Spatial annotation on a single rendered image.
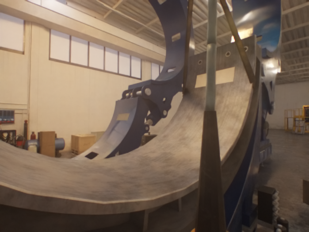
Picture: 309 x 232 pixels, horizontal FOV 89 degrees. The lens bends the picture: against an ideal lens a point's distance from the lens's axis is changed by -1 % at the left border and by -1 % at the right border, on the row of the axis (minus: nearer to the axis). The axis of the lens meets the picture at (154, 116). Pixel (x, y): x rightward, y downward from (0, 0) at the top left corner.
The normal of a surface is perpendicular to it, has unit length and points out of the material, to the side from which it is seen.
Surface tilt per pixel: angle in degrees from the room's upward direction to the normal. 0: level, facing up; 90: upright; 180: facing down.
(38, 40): 90
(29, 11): 90
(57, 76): 90
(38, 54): 90
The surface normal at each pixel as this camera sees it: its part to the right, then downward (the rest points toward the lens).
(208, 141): -0.51, -0.10
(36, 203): 0.68, -0.02
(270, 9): -0.72, -0.12
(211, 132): -0.02, -0.10
